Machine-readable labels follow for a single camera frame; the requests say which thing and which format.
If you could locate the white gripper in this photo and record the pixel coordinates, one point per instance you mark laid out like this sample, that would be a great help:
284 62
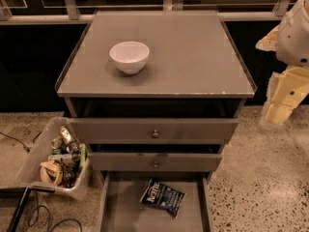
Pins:
294 39

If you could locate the blue kettle chip bag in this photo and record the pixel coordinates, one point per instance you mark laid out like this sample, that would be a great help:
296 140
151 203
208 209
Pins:
160 196

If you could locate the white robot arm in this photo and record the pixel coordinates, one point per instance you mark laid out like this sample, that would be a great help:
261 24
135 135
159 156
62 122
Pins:
290 41

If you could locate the grey drawer cabinet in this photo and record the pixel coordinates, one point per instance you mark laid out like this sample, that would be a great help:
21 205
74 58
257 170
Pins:
193 71

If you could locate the brass top drawer knob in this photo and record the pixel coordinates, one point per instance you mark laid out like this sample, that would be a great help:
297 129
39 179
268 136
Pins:
155 134

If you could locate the grey top drawer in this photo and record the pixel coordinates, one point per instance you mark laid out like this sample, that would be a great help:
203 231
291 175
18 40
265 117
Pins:
139 130

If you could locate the grey drawer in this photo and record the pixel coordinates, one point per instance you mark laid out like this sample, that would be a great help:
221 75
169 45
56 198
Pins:
122 211
144 162
139 130

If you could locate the grey middle drawer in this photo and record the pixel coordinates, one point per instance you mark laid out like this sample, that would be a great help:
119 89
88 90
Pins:
144 162

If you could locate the grey bottom drawer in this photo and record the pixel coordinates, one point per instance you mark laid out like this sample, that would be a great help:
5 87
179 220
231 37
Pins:
122 211

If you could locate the metal window railing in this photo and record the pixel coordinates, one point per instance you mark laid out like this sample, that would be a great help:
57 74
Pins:
83 11

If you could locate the white ceramic bowl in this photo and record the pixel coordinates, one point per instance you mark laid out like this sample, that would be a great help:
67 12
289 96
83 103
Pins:
129 57

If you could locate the green packet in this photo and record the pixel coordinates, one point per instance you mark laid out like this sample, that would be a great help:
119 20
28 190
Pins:
83 156

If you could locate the gold snack can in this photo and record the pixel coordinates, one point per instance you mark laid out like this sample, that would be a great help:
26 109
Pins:
66 135

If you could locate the clear plastic bin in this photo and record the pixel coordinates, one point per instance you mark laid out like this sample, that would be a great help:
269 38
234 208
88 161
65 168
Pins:
29 174

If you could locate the cream round packet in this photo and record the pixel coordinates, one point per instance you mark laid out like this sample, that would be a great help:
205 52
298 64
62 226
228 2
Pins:
51 172

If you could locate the black metal bar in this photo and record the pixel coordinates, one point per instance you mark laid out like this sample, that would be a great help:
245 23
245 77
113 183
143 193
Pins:
22 194

